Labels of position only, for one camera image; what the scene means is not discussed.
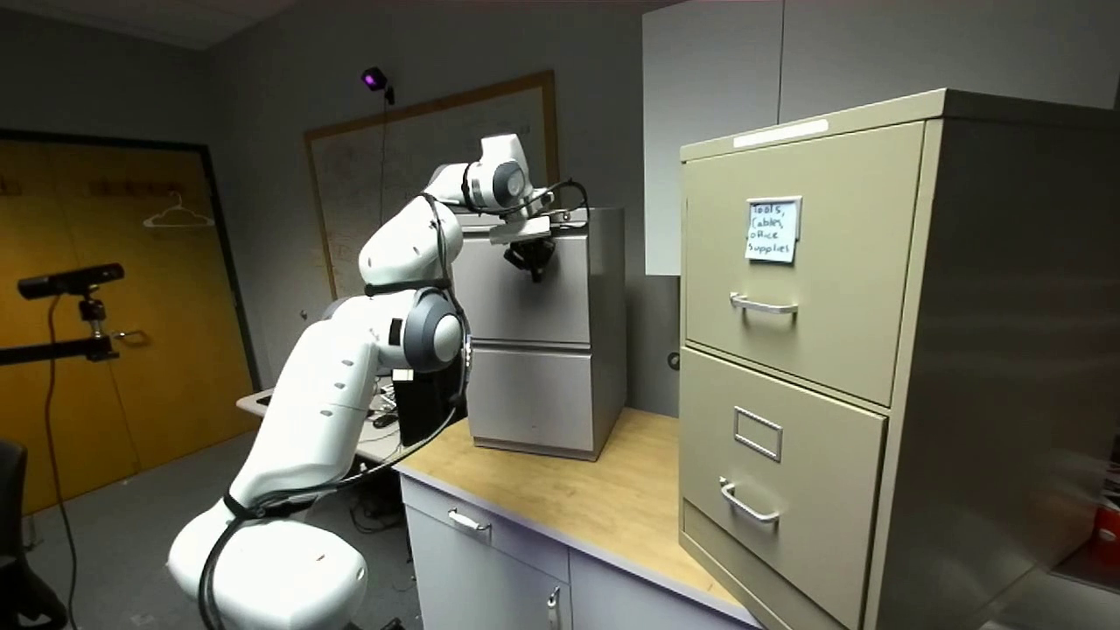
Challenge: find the yellow wooden door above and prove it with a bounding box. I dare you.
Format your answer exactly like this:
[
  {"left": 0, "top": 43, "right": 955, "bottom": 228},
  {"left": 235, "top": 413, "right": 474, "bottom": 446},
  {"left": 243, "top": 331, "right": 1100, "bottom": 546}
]
[{"left": 0, "top": 126, "right": 263, "bottom": 519}]

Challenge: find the red object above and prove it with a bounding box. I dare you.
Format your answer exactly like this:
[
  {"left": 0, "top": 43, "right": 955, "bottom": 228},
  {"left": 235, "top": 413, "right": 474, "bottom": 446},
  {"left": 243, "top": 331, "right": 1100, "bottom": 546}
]
[{"left": 1090, "top": 486, "right": 1120, "bottom": 588}]

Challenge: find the gray cabinet drawer without gap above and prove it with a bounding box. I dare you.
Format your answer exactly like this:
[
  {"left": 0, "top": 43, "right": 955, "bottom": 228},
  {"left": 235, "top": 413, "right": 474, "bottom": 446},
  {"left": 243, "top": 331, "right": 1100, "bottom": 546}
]
[{"left": 450, "top": 225, "right": 598, "bottom": 353}]

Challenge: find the whiteboard with wooden frame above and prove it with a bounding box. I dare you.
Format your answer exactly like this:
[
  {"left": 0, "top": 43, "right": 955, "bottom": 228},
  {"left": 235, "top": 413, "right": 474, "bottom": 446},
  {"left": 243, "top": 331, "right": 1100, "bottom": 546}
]
[{"left": 303, "top": 70, "right": 563, "bottom": 305}]

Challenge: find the white wall cabinet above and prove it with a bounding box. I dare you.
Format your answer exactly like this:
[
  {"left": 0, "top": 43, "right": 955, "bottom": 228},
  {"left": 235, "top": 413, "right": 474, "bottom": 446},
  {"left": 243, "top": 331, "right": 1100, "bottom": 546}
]
[{"left": 638, "top": 0, "right": 1120, "bottom": 281}]

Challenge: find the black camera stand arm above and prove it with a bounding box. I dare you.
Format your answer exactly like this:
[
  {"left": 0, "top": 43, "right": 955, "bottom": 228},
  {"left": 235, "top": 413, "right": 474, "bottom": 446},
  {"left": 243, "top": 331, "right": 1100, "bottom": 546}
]
[{"left": 0, "top": 295, "right": 128, "bottom": 368}]

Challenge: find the gray desk drawer unit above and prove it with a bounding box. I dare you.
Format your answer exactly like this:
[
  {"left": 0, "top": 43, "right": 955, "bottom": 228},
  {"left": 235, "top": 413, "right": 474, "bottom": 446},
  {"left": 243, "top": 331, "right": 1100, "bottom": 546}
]
[{"left": 395, "top": 470, "right": 753, "bottom": 630}]

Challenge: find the small gray drawer cabinet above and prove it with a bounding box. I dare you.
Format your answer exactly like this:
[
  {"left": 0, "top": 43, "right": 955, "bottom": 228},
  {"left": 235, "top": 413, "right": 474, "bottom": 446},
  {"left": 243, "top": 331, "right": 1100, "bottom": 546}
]
[{"left": 444, "top": 203, "right": 633, "bottom": 460}]

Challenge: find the beige drawer with note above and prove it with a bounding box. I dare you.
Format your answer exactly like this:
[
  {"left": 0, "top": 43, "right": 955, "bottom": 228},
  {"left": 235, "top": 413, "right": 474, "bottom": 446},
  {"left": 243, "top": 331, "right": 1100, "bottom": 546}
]
[{"left": 678, "top": 120, "right": 928, "bottom": 408}]

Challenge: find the beige metal filing cabinet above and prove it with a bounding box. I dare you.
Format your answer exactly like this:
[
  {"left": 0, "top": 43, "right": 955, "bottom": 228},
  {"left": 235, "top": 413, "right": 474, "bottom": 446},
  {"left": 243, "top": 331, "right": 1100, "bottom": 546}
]
[{"left": 674, "top": 85, "right": 1120, "bottom": 630}]

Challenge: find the gray cabinet drawer above base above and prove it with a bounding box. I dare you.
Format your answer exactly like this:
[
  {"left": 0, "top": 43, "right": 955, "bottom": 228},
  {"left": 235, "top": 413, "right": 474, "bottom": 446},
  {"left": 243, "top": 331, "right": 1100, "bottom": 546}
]
[{"left": 461, "top": 344, "right": 598, "bottom": 457}]

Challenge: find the dark chair with armrest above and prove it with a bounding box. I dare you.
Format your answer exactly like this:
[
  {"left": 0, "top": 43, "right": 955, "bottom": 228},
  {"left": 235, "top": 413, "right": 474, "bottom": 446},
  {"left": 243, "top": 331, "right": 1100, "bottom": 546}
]
[{"left": 0, "top": 438, "right": 72, "bottom": 630}]

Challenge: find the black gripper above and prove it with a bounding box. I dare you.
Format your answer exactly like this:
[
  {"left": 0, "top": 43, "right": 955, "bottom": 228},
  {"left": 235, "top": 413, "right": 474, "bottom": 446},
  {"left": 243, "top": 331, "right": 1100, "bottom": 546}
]
[{"left": 501, "top": 235, "right": 563, "bottom": 288}]

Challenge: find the webcam with purple light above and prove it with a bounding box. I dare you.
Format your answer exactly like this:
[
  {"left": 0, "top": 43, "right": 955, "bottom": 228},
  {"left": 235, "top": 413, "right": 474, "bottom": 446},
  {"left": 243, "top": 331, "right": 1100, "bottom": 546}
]
[{"left": 356, "top": 63, "right": 400, "bottom": 107}]

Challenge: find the black camera bar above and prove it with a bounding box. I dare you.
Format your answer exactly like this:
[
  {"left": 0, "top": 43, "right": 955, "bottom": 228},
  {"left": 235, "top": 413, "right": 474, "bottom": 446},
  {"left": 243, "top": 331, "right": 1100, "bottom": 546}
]
[{"left": 16, "top": 260, "right": 130, "bottom": 305}]

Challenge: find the wire clothes hanger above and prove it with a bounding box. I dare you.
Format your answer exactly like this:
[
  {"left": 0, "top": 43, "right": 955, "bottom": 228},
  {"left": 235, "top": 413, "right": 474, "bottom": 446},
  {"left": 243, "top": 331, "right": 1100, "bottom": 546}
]
[{"left": 139, "top": 187, "right": 220, "bottom": 235}]

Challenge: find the black box behind arm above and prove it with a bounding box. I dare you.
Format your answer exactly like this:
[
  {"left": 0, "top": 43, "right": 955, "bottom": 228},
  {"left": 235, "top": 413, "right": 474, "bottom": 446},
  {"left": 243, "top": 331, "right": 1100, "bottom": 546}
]
[{"left": 393, "top": 364, "right": 467, "bottom": 446}]

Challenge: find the white handwritten note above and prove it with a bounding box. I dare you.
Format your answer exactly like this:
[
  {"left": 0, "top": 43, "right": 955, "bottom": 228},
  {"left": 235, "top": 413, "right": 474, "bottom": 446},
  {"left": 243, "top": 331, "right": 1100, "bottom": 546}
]
[{"left": 743, "top": 193, "right": 806, "bottom": 269}]

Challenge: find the beige drawer with label holder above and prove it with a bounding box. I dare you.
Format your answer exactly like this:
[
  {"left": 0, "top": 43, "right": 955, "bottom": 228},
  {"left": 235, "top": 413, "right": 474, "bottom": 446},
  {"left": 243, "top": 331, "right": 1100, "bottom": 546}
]
[{"left": 676, "top": 344, "right": 892, "bottom": 630}]

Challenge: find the black camera cable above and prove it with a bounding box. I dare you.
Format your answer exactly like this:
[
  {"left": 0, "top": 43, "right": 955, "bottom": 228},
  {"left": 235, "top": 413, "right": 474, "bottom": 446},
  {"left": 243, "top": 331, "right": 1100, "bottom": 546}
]
[{"left": 40, "top": 295, "right": 81, "bottom": 630}]

